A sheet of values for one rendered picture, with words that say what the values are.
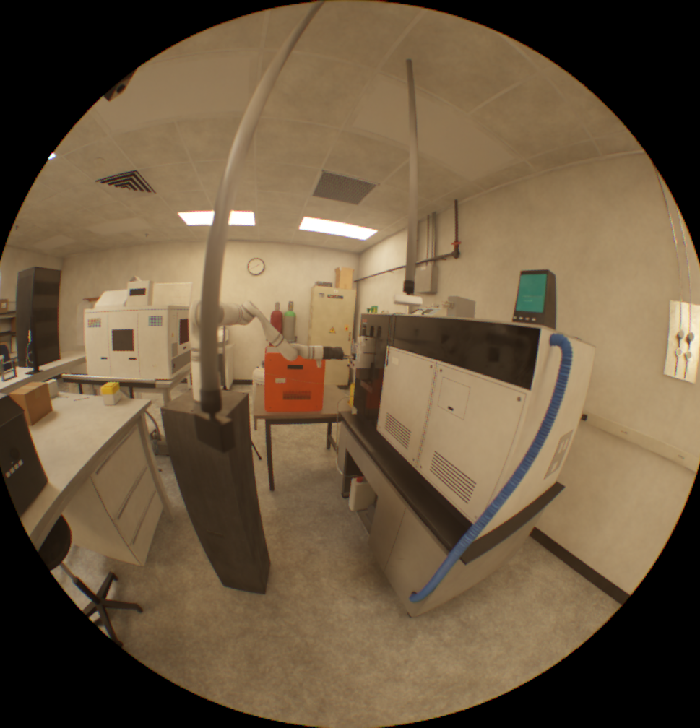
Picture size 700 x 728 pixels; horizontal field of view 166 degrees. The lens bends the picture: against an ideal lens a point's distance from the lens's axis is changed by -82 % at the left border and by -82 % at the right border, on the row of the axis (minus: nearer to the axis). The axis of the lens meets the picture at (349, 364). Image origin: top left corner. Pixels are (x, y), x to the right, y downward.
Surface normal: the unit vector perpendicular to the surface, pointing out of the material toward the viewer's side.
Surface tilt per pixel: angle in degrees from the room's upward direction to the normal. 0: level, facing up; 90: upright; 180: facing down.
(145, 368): 90
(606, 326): 90
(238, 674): 0
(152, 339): 90
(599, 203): 90
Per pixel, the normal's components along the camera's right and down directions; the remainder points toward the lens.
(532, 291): -0.92, -0.18
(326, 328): 0.33, 0.21
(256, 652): 0.09, -0.98
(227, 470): 0.08, 0.19
